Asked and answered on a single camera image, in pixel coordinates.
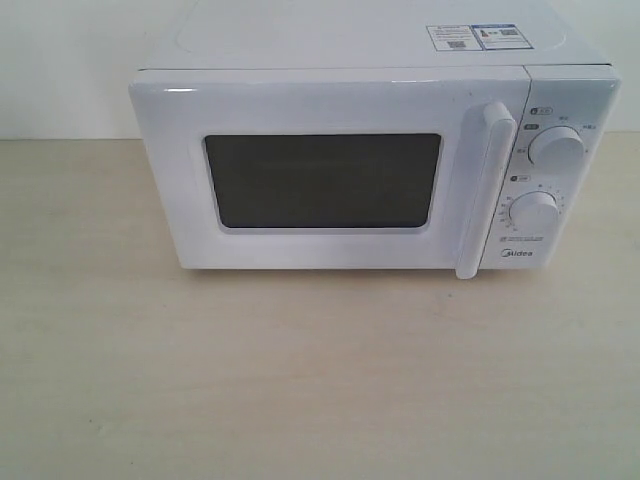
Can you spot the white microwave door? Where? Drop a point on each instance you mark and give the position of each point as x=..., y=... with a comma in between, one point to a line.
x=330, y=168

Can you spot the white microwave oven body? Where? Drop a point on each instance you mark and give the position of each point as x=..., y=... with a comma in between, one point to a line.
x=572, y=83

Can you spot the lower white control knob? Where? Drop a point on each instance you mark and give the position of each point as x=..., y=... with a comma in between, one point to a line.
x=534, y=212

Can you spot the white control knob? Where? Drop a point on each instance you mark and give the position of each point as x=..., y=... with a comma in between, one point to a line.
x=534, y=212
x=556, y=149

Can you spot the upper white control knob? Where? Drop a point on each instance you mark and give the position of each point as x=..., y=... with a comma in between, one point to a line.
x=556, y=149

